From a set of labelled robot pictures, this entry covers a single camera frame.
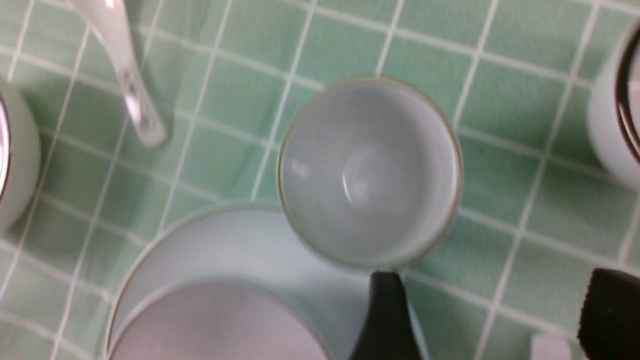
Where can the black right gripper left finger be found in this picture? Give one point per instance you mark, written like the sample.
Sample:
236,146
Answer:
387,333

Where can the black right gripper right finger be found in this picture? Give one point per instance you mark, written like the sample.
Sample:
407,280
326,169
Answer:
609,324

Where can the pale blue cup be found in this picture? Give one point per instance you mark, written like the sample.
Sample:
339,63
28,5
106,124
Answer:
370,174

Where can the pale blue shallow bowl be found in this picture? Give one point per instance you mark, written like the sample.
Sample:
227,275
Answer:
220,320

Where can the green checkered tablecloth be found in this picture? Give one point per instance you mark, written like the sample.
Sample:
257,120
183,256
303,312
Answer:
514,77

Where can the pale blue flat plate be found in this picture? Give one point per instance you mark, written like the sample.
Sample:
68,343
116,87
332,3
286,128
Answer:
254,244

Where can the white cup black rim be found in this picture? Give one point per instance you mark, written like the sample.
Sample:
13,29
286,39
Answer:
613,111

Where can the white bowl black rim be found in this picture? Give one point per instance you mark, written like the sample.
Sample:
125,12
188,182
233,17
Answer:
20,162

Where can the white patterned-handle spoon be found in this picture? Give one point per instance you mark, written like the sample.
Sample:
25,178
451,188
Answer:
108,20

